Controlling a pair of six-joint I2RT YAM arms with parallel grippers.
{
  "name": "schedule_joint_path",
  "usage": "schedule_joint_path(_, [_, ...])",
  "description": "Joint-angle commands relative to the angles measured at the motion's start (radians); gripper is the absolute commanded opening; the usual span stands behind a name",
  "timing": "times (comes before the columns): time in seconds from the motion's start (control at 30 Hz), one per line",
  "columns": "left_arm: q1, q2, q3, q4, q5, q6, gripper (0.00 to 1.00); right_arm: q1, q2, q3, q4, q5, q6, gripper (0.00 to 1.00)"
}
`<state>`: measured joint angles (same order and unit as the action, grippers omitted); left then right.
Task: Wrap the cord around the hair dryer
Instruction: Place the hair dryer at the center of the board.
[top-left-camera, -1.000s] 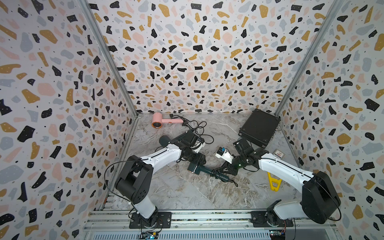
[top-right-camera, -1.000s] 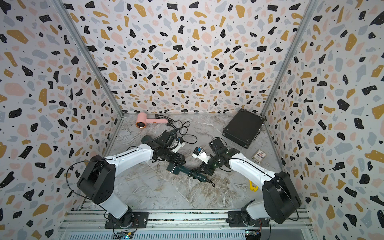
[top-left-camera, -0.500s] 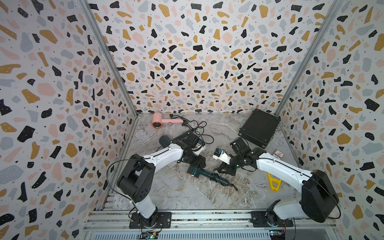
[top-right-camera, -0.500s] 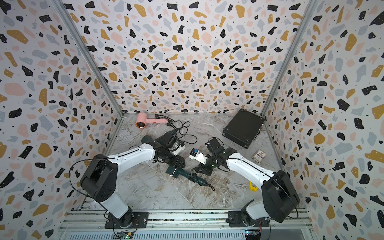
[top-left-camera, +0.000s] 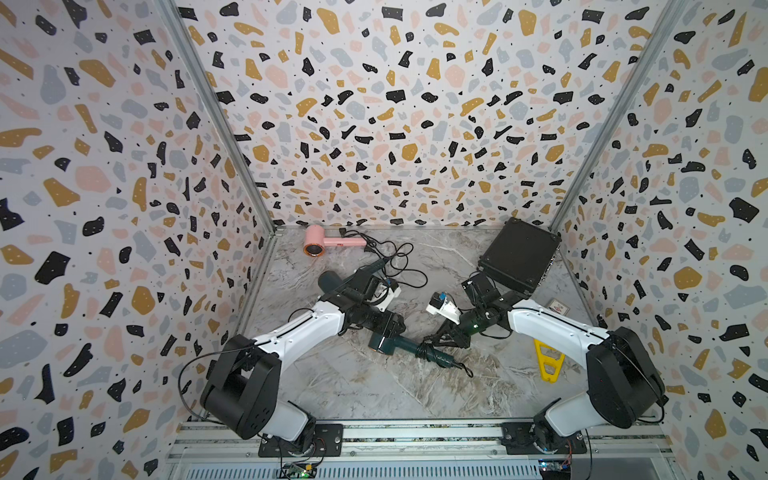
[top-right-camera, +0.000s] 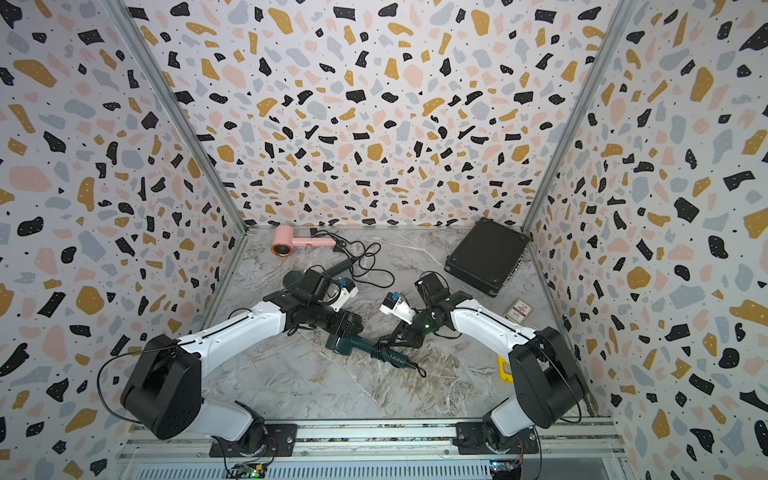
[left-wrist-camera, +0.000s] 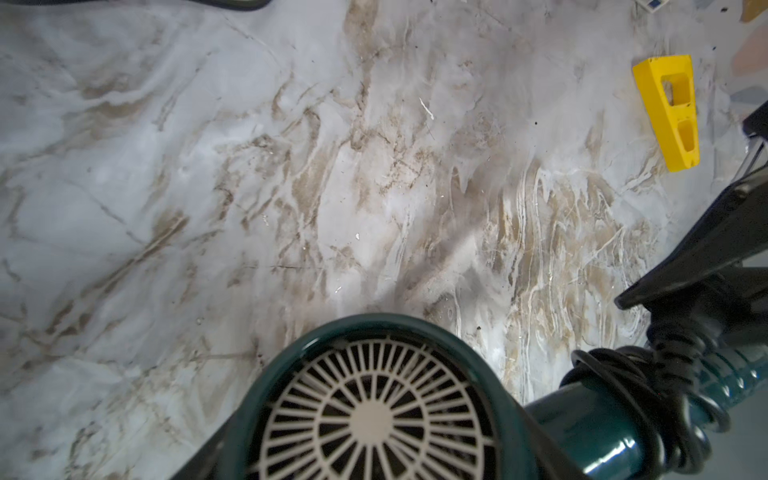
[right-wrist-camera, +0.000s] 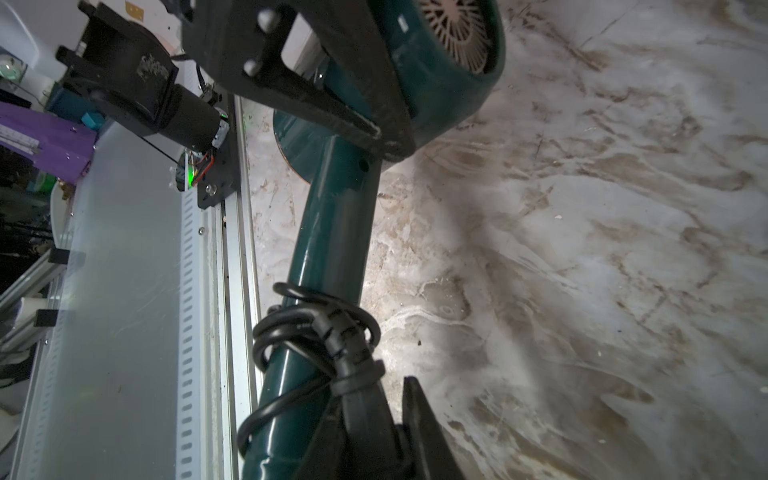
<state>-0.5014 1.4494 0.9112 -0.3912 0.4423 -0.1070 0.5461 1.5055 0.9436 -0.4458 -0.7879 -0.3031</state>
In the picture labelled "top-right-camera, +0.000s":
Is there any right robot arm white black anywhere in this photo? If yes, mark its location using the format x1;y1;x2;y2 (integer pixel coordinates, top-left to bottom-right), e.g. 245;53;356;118
380;272;586;454

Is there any green hair dryer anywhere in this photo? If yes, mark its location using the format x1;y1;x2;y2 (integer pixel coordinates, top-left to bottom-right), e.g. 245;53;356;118
325;335;417;369
282;259;354;296

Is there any small card box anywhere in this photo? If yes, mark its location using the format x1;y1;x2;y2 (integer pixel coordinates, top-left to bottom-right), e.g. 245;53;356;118
504;298;534;324

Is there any yellow triangular plastic piece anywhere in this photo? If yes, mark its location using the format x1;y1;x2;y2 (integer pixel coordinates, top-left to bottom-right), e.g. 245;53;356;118
497;356;514;384

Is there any black cord of pink dryer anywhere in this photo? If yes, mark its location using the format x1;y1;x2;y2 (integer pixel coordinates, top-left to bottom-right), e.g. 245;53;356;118
308;227;361;253

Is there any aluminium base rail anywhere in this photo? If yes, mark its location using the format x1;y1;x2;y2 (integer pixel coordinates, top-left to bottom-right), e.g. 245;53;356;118
116;417;634;479

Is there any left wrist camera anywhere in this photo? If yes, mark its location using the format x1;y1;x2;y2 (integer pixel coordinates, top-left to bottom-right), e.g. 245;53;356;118
295;278;359;311

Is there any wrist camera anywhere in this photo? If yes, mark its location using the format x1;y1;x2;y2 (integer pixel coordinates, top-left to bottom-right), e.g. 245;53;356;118
379;292;416;325
295;278;359;311

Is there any green circuit board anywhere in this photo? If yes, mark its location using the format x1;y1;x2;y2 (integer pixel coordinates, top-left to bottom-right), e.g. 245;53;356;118
231;462;268;480

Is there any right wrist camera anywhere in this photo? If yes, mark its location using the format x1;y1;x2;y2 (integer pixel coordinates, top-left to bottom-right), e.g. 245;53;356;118
379;292;416;325

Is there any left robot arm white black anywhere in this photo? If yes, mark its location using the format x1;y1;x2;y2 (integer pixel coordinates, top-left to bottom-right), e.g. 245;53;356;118
120;291;363;457

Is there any pink hair dryer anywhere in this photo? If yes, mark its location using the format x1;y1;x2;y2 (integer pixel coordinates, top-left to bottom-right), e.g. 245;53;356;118
271;225;336;257

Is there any black case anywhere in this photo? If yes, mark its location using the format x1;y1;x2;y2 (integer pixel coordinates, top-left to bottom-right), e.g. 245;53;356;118
444;218;529;297

